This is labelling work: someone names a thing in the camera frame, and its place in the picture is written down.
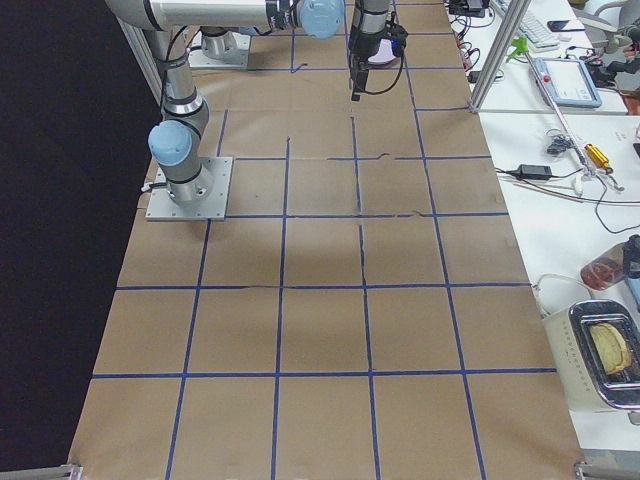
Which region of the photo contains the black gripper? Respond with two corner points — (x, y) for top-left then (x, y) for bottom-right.
(349, 55), (370, 102)

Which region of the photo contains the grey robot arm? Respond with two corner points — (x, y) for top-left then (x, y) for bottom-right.
(200, 26), (251, 61)
(108, 1), (418, 218)

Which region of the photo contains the black power adapter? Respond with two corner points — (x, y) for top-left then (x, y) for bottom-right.
(516, 164), (553, 181)

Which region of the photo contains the blue teach pendant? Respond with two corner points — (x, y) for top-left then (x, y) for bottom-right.
(533, 57), (602, 108)

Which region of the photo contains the yellow tool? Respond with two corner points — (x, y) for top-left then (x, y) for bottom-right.
(584, 144), (613, 174)

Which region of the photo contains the red-lidded jar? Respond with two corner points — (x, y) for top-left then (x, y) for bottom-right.
(580, 234), (639, 291)

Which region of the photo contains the white toaster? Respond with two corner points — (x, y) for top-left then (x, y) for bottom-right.
(543, 299), (639, 415)

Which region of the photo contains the bread slice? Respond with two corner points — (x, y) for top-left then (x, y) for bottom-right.
(589, 323), (632, 375)

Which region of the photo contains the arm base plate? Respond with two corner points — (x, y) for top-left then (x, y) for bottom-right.
(189, 31), (251, 70)
(145, 157), (234, 221)

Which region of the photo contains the aluminium frame post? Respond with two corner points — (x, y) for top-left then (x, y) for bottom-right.
(469, 0), (530, 113)

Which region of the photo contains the green-handled reacher grabber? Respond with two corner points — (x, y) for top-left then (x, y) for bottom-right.
(506, 37), (625, 193)

